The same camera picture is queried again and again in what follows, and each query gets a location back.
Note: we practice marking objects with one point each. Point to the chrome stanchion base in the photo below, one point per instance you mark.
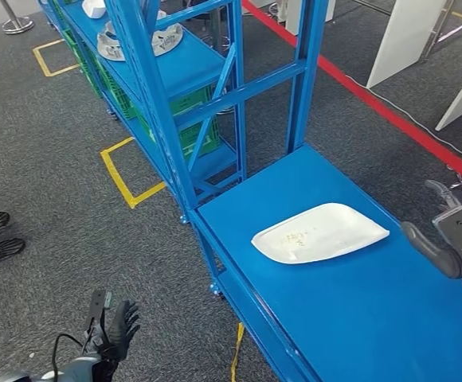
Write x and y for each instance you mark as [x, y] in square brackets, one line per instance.
[17, 25]

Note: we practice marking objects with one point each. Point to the blue metal shelf rack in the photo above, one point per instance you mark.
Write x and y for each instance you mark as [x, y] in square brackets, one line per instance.
[354, 316]
[191, 68]

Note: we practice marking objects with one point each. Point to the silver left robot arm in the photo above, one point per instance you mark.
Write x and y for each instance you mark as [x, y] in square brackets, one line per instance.
[76, 369]

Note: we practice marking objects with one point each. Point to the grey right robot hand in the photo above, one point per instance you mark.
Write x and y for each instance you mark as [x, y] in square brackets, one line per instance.
[434, 253]

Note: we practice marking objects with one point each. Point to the steel frame table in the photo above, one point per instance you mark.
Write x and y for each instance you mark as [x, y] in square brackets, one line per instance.
[436, 29]

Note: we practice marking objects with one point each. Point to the green plastic crate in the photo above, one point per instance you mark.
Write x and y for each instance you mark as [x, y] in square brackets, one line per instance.
[177, 108]
[119, 97]
[85, 74]

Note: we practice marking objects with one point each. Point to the small white plastic part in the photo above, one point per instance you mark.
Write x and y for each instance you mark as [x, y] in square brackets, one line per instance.
[93, 8]

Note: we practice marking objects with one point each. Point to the white plastic shell part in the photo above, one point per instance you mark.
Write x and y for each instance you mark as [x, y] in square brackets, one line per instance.
[318, 234]

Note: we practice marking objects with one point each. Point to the grey round metal part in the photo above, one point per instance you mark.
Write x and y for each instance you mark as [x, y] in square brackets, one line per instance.
[110, 50]
[169, 42]

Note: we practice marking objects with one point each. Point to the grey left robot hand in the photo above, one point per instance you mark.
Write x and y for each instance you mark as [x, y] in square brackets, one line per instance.
[121, 332]

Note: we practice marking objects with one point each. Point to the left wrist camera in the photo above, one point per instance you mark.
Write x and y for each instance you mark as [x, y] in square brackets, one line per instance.
[95, 311]

